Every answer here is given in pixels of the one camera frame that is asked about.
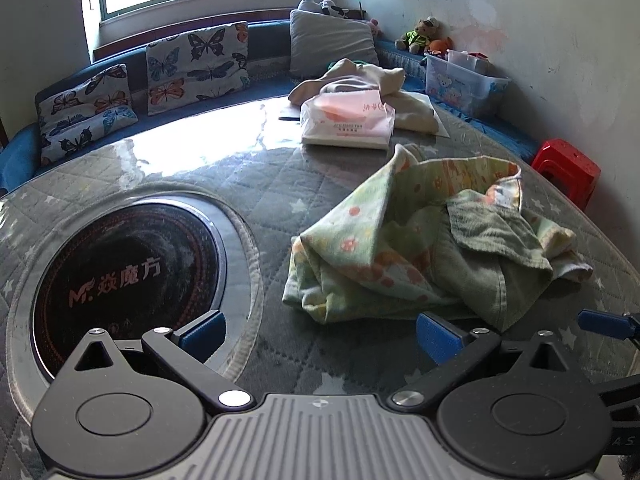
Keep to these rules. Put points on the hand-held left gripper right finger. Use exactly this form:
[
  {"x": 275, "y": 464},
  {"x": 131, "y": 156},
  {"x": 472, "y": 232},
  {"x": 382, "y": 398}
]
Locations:
[{"x": 440, "y": 337}]

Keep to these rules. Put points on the grey quilted table cover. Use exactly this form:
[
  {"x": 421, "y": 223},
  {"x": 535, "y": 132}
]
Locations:
[{"x": 300, "y": 180}]

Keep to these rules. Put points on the large grey pillow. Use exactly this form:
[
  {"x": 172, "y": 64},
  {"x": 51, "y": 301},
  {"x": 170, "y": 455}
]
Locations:
[{"x": 330, "y": 45}]

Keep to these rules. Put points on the blue sofa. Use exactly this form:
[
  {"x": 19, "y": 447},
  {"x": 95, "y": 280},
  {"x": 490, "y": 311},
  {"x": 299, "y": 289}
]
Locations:
[{"x": 267, "y": 40}]

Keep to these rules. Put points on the green printed shirt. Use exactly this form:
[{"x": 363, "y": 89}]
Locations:
[{"x": 400, "y": 240}]

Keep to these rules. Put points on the long butterfly print pillow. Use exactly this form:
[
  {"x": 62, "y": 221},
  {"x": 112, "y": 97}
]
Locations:
[{"x": 85, "y": 110}]

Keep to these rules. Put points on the pink plush toy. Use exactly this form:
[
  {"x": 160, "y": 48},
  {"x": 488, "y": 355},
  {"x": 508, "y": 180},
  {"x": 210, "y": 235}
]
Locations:
[{"x": 373, "y": 27}]

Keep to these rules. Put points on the red plastic stool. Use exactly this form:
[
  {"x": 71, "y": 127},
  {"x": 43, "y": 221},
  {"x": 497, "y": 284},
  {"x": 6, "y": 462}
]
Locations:
[{"x": 565, "y": 165}]

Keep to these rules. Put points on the round black induction cooktop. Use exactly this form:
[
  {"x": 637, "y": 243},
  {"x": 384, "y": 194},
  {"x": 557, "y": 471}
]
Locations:
[{"x": 125, "y": 270}]

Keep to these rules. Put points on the brown teddy bear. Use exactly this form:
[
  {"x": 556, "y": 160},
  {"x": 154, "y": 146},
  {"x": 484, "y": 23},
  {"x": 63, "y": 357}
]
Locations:
[{"x": 420, "y": 35}]

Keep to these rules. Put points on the white plastic tissue pack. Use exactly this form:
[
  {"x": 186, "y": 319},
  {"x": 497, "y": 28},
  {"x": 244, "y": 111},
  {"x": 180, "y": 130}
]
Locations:
[{"x": 345, "y": 120}]

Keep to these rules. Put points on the orange plush toy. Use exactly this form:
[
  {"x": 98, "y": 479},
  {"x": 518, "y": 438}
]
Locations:
[{"x": 442, "y": 45}]

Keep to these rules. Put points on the black and white plush toy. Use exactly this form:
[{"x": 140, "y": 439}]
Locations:
[{"x": 334, "y": 9}]

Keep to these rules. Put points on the cream cloth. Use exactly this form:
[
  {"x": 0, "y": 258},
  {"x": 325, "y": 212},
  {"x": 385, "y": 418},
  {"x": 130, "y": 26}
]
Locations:
[{"x": 410, "y": 105}]

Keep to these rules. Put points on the small grey pillow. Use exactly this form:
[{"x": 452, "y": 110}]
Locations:
[{"x": 309, "y": 4}]

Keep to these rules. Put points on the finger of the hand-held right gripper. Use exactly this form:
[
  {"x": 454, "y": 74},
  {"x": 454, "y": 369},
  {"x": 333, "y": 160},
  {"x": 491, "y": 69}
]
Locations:
[
  {"x": 607, "y": 324},
  {"x": 622, "y": 391}
]

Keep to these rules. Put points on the square butterfly print pillow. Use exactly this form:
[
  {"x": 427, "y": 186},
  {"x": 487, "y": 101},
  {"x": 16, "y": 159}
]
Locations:
[{"x": 200, "y": 65}]

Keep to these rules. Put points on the clear plastic storage box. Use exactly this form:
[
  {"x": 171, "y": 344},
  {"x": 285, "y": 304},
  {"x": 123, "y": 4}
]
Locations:
[{"x": 465, "y": 85}]

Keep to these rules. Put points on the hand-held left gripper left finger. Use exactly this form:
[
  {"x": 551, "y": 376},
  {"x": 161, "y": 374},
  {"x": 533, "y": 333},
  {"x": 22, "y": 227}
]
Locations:
[{"x": 202, "y": 332}]

